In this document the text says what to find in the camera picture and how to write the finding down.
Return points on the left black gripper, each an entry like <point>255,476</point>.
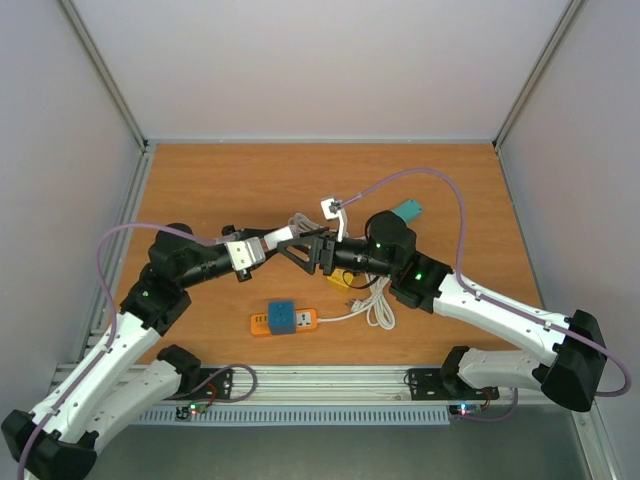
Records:
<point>243,235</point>

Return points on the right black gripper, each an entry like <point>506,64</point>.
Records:
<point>327,253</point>

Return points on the blue cube socket adapter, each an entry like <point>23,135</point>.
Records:
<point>281,317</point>

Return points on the orange power strip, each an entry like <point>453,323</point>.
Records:
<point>302,321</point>

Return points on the grey white plug adapter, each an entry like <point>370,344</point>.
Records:
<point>272,239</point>

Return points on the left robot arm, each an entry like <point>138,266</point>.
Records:
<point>62,436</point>

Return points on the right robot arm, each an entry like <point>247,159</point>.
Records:
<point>558,355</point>

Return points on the yellow plug adapter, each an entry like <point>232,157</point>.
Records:
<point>341,280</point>

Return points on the teal power strip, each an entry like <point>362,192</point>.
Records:
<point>408,211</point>

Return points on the left small circuit board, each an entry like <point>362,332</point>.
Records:
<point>190,411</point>

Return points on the small circuit board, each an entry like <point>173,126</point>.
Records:
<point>190,411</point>
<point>466,410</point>

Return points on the right small circuit board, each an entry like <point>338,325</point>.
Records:
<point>466,410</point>

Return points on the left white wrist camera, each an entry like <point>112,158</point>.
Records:
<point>245,254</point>

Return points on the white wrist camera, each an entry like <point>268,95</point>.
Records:
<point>332,209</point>
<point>245,254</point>

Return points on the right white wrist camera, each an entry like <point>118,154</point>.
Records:
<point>332,209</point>

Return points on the aluminium front rail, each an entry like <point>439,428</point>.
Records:
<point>304,384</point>

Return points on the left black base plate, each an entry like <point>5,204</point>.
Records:
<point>210,383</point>

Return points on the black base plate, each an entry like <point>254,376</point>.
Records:
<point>210,383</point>
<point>430,384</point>

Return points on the grey slotted cable duct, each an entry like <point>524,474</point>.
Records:
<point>273,416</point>

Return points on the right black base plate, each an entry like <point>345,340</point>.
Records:
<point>430,384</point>

